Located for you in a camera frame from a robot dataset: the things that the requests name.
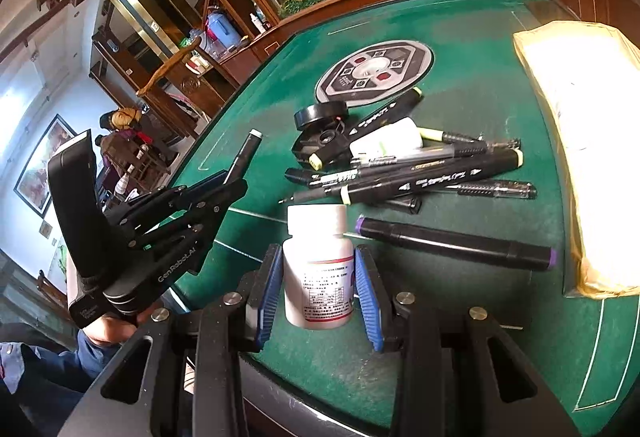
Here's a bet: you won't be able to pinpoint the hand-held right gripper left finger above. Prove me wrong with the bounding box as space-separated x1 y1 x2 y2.
60 243 286 437

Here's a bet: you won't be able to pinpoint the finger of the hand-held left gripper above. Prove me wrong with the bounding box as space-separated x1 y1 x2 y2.
127 197 241 278
105 169 249 239

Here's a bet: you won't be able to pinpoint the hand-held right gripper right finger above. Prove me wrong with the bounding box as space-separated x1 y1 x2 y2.
354 244 583 437

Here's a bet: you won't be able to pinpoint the white pill bottle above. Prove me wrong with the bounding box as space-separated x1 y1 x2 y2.
282 204 357 330

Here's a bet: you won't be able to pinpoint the black marker white cap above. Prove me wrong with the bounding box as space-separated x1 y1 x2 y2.
221 129 264 185

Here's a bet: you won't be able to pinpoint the black marker purple caps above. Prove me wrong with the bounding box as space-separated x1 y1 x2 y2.
355 215 559 272

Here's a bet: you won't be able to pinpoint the black pen striped label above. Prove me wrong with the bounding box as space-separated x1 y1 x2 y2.
284 167 422 214

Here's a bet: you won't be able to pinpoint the thin black pen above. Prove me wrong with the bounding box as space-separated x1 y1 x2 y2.
278 187 351 205

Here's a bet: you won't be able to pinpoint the black fan-shaped plastic part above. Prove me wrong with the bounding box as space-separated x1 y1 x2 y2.
292 117 362 168

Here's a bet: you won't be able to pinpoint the black tape roll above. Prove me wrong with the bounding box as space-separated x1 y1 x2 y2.
293 101 349 134

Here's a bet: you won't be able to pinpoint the large black marker pale caps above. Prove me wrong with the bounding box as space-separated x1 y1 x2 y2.
341 150 524 206

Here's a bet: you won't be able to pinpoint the white tube green label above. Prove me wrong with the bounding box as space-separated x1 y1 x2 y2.
349 118 424 161

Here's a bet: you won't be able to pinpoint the grey pen black grip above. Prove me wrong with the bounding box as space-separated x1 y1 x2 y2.
350 139 522 168

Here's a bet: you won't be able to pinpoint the clear black gel pen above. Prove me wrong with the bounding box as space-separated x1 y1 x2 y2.
400 180 539 201

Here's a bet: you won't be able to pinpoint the yellow pen black grip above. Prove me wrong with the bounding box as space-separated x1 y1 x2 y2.
417 127 483 146

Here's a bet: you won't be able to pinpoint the black marker yellow-green cap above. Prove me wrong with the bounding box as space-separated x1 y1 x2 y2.
308 88 424 169

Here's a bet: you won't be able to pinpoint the yellow-taped white box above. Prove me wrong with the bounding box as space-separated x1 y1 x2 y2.
513 21 640 300

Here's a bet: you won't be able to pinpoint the person's left forearm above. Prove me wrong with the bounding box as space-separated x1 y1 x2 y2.
0 332 126 410

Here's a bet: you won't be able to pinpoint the person's left hand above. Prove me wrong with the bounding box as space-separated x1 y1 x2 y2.
85 309 156 349

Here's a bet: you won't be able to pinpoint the wooden chair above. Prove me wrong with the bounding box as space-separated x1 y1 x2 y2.
136 37 211 138

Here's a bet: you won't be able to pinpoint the blue water jug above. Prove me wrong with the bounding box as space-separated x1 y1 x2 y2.
206 11 242 55

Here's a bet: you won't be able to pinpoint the wooden shelf cabinet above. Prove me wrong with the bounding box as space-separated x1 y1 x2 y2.
87 0 281 142

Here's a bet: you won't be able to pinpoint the round table control panel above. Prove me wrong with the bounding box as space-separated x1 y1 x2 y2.
315 41 435 108

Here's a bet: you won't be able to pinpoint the framed wall painting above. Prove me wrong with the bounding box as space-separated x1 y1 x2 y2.
14 114 78 218

